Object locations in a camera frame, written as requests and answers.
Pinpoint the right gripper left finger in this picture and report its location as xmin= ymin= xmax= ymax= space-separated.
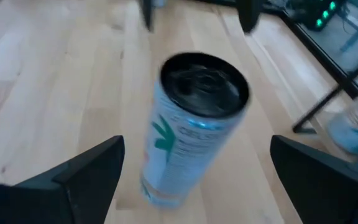
xmin=0 ymin=135 xmax=126 ymax=224

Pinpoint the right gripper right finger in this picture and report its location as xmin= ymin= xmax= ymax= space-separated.
xmin=270 ymin=134 xmax=358 ymax=224

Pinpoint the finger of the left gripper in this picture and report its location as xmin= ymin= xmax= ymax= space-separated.
xmin=236 ymin=0 xmax=264 ymax=34
xmin=139 ymin=0 xmax=155 ymax=32

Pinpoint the Celsius Peach Vibe can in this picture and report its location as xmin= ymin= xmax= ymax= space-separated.
xmin=139 ymin=51 xmax=250 ymax=209

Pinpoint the silver blue beverage can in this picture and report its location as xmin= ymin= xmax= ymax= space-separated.
xmin=325 ymin=92 xmax=358 ymax=172

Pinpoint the black-framed wooden shelf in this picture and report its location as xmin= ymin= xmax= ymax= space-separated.
xmin=291 ymin=43 xmax=358 ymax=135

